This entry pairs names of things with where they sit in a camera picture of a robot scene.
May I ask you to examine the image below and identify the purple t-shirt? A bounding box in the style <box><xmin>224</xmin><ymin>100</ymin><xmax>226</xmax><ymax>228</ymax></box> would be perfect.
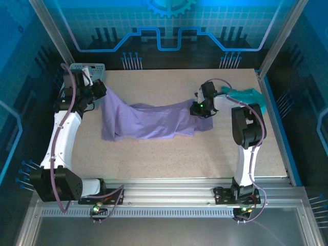
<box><xmin>99</xmin><ymin>86</ymin><xmax>214</xmax><ymax>142</ymax></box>

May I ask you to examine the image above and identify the light blue plastic basket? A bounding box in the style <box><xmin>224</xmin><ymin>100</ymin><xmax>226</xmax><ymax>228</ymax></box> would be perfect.
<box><xmin>59</xmin><ymin>63</ymin><xmax>108</xmax><ymax>111</ymax></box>

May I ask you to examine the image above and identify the teal folded garment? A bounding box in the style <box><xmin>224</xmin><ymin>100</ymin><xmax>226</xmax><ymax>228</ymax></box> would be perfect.
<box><xmin>220</xmin><ymin>86</ymin><xmax>267</xmax><ymax>115</ymax></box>

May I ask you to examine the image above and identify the small LED circuit board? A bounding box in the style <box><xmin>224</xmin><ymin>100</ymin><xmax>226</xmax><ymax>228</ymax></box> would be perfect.
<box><xmin>232</xmin><ymin>206</ymin><xmax>254</xmax><ymax>218</ymax></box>
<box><xmin>89</xmin><ymin>203</ymin><xmax>108</xmax><ymax>216</ymax></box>

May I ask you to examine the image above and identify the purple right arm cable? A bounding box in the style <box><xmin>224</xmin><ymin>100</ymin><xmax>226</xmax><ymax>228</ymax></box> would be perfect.
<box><xmin>204</xmin><ymin>78</ymin><xmax>268</xmax><ymax>223</ymax></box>

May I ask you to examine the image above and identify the aluminium frame post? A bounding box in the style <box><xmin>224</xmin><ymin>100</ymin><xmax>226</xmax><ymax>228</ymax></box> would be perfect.
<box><xmin>258</xmin><ymin>0</ymin><xmax>310</xmax><ymax>77</ymax></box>
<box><xmin>28</xmin><ymin>0</ymin><xmax>75</xmax><ymax>67</ymax></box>

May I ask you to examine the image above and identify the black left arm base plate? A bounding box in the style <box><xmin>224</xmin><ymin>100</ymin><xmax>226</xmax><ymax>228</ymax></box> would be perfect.
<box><xmin>78</xmin><ymin>187</ymin><xmax>125</xmax><ymax>206</ymax></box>

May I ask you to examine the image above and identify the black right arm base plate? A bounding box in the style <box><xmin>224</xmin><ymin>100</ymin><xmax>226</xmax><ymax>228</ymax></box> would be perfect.
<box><xmin>214</xmin><ymin>186</ymin><xmax>261</xmax><ymax>206</ymax></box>

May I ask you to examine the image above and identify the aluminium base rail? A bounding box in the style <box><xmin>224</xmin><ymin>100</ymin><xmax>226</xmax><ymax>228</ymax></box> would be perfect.
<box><xmin>34</xmin><ymin>176</ymin><xmax>295</xmax><ymax>208</ymax></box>

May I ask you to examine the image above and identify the grey slotted cable duct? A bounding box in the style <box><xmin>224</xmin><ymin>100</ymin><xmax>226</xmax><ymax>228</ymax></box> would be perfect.
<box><xmin>40</xmin><ymin>207</ymin><xmax>235</xmax><ymax>218</ymax></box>

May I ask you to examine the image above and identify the grey metal tray frame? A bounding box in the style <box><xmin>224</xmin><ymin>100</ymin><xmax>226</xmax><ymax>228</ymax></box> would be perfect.
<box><xmin>15</xmin><ymin>199</ymin><xmax>326</xmax><ymax>246</ymax></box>

